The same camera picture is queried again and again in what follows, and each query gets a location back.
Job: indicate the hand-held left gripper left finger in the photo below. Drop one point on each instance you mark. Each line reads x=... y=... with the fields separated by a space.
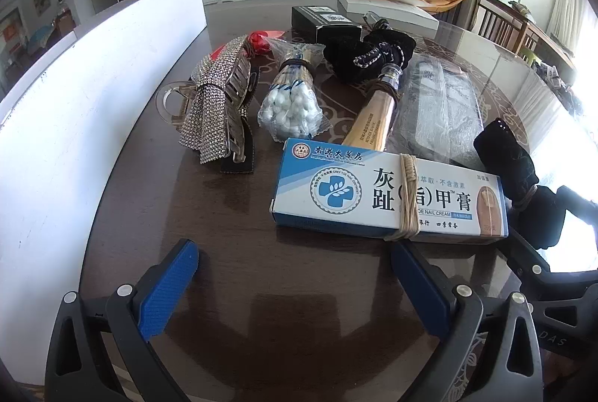
x=168 y=290

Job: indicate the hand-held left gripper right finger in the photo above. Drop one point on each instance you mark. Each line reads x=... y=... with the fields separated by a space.
x=420 y=290

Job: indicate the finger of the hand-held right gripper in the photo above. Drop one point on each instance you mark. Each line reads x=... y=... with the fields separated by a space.
x=581 y=203
x=537 y=257

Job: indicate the black cloth bundle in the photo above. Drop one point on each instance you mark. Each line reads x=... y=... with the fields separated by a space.
x=504 y=159

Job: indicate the blue white ointment box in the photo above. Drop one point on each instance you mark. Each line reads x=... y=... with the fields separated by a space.
x=336 y=187

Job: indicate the grey item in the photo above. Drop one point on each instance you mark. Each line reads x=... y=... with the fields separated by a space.
x=434 y=112

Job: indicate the gold cream tube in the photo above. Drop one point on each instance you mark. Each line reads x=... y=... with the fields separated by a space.
x=373 y=122

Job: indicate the white board panel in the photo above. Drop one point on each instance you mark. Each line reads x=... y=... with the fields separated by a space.
x=70 y=126

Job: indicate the rhinestone hair claw clip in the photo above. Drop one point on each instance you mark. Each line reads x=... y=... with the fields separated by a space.
x=210 y=103

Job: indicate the bag of cotton swabs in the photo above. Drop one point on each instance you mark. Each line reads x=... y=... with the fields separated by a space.
x=289 y=103

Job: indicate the black beaded cloth pouch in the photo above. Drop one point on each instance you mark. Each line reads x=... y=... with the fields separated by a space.
x=345 y=56

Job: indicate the red foil bag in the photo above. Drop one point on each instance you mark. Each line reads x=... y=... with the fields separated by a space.
x=257 y=41

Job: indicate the black box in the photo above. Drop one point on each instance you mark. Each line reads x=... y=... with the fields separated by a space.
x=336 y=33

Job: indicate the clear eyeglasses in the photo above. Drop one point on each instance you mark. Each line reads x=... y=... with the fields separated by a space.
x=376 y=21

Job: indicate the wooden chair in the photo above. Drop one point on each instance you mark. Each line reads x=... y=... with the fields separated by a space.
x=495 y=16

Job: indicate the white flat box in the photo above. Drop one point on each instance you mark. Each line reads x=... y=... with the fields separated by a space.
x=397 y=14

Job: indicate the dining table with blue cloth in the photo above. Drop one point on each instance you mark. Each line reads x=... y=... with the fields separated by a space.
x=44 y=35

